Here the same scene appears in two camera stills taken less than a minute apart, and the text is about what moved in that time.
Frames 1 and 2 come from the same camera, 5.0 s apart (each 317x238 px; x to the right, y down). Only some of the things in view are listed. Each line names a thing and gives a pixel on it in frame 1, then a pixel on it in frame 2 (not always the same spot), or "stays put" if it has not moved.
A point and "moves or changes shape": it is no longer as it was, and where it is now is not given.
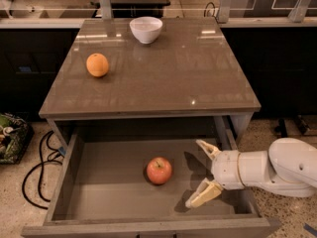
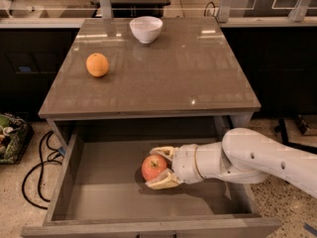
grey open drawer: [126, 186] stays put
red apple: [158, 170] moves or changes shape
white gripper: [225, 169] to [184, 163]
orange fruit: [97, 64] stays put
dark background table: [136, 3] stays put
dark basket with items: [16, 135] stays put
